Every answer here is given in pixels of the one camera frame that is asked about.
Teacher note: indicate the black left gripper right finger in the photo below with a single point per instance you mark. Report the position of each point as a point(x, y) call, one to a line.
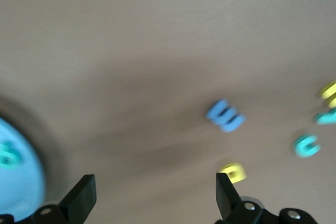
point(228, 200)

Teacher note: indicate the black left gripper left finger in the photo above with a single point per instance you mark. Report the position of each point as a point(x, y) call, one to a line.
point(78, 200)

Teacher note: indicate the yellow foam letter d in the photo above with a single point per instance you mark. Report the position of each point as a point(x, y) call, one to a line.
point(236, 171)

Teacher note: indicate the teal foam letter g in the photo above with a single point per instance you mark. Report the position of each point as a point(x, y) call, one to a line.
point(9, 155)

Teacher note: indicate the blue foam letter m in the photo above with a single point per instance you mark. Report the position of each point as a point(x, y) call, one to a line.
point(227, 116)

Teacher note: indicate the blue plate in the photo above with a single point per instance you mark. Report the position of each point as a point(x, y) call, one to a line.
point(21, 171)

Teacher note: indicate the teal foam letter c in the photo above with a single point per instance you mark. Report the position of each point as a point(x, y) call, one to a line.
point(305, 146)

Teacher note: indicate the teal foam letter l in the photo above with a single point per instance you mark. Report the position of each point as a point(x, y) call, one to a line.
point(326, 117)

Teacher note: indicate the yellow foam letter u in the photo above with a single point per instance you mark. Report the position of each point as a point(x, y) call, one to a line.
point(329, 94)

